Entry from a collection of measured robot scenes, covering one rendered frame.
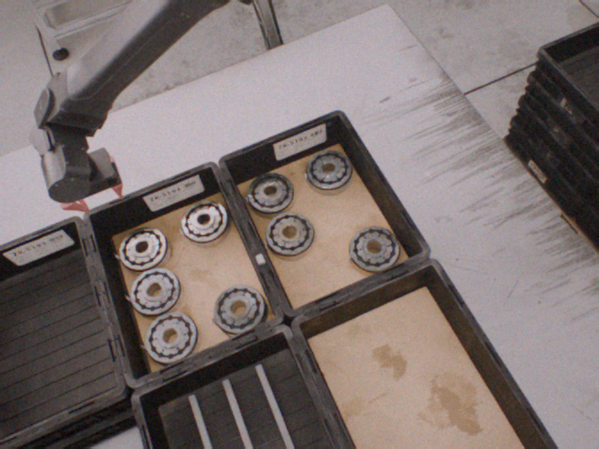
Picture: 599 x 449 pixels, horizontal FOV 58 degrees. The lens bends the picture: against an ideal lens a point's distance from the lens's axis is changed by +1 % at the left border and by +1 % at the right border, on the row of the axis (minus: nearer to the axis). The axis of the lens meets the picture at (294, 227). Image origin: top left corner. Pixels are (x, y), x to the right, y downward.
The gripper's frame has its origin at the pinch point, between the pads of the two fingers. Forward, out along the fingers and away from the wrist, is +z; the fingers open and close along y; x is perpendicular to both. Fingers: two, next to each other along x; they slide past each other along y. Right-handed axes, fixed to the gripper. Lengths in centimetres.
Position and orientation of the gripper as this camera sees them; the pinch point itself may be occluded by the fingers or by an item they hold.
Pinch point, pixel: (103, 200)
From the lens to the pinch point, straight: 103.1
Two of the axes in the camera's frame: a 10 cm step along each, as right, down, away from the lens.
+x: -4.0, -7.8, 4.7
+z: 1.1, 4.7, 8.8
